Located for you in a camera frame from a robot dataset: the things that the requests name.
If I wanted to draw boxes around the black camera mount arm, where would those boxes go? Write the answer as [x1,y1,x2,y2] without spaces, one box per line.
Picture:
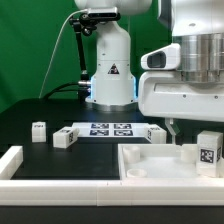
[69,13,96,102]

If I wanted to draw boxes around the white U-shaped fence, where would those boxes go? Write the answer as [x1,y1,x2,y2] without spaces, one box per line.
[0,146,224,206]

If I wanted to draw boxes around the black cables at base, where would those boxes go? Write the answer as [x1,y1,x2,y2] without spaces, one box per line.
[41,82,81,100]

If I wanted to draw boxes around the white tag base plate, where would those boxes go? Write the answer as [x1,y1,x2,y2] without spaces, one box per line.
[72,122,145,138]

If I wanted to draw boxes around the white cable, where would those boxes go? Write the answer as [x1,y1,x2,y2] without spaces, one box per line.
[38,9,88,99]

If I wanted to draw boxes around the grey camera on mount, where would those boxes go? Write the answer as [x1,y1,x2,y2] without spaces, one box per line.
[81,7,120,22]

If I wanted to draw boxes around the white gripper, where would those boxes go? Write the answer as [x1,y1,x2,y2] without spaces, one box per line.
[138,43,224,144]

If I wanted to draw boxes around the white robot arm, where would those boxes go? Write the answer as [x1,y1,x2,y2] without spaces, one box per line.
[74,0,224,127]

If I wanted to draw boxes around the white square tabletop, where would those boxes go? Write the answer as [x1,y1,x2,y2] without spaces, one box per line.
[118,144,224,179]

